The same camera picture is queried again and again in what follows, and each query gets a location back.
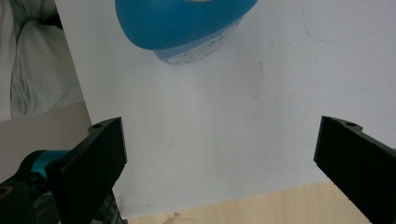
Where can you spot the white cloth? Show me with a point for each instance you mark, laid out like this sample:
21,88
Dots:
37,68

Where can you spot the blue rounded bottle white base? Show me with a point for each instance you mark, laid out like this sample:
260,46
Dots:
174,21

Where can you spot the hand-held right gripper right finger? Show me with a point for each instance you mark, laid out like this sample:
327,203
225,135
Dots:
358,161

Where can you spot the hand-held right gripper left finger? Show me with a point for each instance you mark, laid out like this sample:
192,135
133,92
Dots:
93,161

